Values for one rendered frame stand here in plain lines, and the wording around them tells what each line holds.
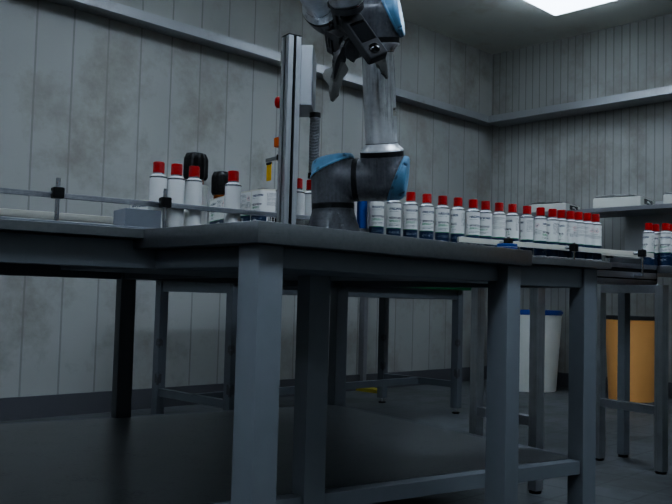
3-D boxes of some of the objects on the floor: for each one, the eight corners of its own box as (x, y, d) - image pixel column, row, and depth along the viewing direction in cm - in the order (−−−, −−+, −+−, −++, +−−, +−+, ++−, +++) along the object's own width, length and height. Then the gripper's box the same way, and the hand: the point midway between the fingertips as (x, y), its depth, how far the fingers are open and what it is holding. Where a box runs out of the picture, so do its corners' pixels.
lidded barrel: (573, 390, 671) (574, 310, 675) (545, 394, 630) (546, 310, 634) (514, 384, 705) (515, 309, 708) (483, 388, 664) (485, 308, 667)
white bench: (381, 401, 565) (383, 285, 570) (470, 413, 512) (472, 285, 516) (139, 425, 432) (145, 274, 436) (226, 446, 378) (231, 273, 383)
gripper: (371, -17, 180) (379, 66, 192) (294, 11, 173) (308, 95, 185) (394, -7, 174) (401, 78, 186) (316, 22, 167) (328, 109, 179)
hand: (361, 91), depth 184 cm, fingers open, 14 cm apart
